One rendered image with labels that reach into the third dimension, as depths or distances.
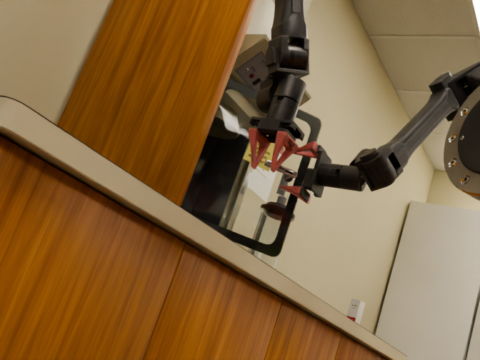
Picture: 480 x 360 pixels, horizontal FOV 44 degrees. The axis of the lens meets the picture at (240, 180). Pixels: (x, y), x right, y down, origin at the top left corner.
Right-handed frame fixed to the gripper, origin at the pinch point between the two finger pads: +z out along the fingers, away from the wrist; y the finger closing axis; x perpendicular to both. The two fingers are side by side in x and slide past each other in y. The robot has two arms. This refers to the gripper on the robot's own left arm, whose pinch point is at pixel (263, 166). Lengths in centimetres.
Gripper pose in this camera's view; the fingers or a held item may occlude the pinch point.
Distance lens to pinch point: 120.2
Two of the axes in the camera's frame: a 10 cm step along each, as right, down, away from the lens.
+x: -4.5, -3.9, -8.0
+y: -8.3, -1.5, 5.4
